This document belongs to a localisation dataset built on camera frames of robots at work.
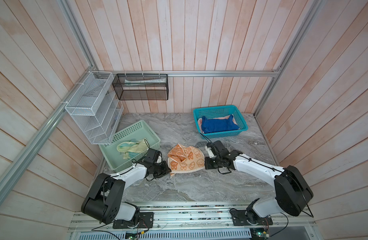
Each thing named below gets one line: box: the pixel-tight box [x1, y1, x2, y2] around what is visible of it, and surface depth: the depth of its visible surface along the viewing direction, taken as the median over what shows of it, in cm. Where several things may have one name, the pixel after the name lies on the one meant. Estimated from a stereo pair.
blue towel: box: [201, 114, 240, 133], surface depth 110 cm
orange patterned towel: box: [167, 143, 205, 177], surface depth 94 cm
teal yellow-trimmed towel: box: [116, 138, 149, 159], surface depth 97 cm
